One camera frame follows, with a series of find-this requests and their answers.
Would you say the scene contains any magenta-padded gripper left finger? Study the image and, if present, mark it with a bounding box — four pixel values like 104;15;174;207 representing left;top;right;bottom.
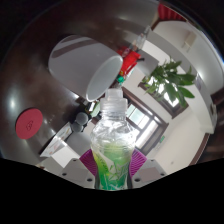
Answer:
59;148;98;190

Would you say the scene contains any wide brown-framed window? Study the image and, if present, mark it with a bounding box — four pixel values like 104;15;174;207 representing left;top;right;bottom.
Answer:
138;74;189;119

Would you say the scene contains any white paper booklet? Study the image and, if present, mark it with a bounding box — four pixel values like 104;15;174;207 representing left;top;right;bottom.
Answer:
39;121;73;158

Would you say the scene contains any dark grey round object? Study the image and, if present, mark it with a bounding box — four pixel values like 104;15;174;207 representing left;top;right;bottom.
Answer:
75;112;90;125
70;121;84;133

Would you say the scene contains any clear green-labelled drink bottle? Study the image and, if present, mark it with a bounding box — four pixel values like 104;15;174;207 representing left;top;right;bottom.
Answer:
89;88;138;191

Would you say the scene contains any slim potted plant white pot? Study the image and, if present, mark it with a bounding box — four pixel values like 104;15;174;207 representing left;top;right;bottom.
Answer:
141;58;198;109

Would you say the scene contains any flat round red coaster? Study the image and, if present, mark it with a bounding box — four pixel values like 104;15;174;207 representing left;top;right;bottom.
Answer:
15;107;44;140

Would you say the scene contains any brown wooden glazed door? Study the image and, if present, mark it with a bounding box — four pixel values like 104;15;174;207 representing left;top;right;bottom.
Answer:
121;87;169;156

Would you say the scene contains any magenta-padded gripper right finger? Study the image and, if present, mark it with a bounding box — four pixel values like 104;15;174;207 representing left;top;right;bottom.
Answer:
129;148;168;190

